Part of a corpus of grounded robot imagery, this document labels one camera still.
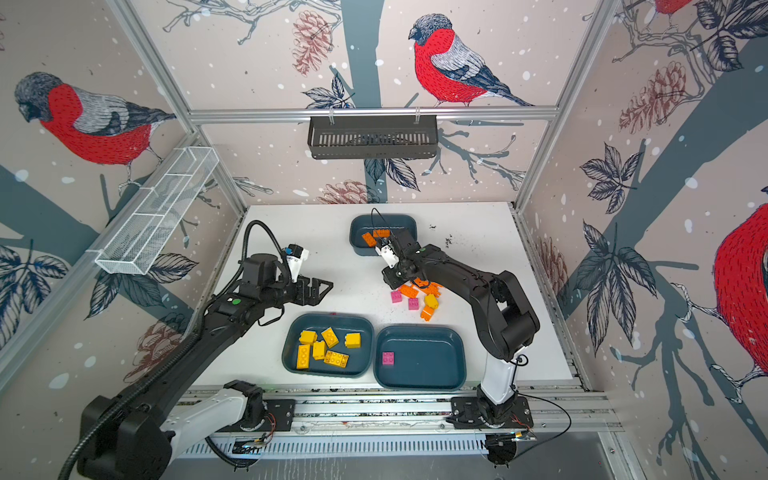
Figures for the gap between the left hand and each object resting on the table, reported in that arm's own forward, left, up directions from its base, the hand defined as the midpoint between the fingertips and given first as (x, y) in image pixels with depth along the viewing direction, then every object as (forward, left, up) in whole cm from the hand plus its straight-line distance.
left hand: (318, 282), depth 79 cm
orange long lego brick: (+30, -18, -15) cm, 38 cm away
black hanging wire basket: (+54, -14, +10) cm, 56 cm away
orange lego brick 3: (-2, -30, -16) cm, 34 cm away
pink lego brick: (-15, -19, -16) cm, 29 cm away
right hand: (+8, -19, -11) cm, 23 cm away
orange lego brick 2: (+7, -25, -18) cm, 32 cm away
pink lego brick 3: (+1, -27, -16) cm, 31 cm away
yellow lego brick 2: (-9, -2, -17) cm, 19 cm away
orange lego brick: (+28, -12, -17) cm, 35 cm away
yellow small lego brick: (+2, -32, -15) cm, 36 cm away
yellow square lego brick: (-10, -9, -15) cm, 20 cm away
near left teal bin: (-15, -11, -17) cm, 25 cm away
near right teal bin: (-14, -30, -18) cm, 38 cm away
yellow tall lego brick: (-13, +1, -16) cm, 20 cm away
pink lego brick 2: (+5, -21, -17) cm, 28 cm away
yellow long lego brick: (-14, +6, -18) cm, 23 cm away
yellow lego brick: (-9, +5, -15) cm, 19 cm away
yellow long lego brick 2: (-15, -4, -16) cm, 22 cm away
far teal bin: (+36, -10, -16) cm, 41 cm away
